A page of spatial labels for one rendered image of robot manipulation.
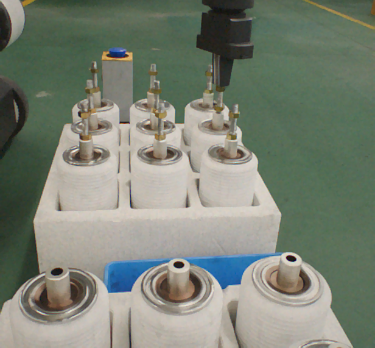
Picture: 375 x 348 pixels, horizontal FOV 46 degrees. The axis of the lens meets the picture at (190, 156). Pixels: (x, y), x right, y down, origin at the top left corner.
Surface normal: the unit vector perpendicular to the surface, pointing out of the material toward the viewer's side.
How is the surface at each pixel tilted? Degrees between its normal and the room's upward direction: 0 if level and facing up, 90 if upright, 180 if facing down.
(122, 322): 0
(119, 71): 90
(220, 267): 88
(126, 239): 90
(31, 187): 0
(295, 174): 0
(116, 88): 90
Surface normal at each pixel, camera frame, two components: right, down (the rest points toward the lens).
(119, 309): 0.05, -0.90
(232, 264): 0.15, 0.41
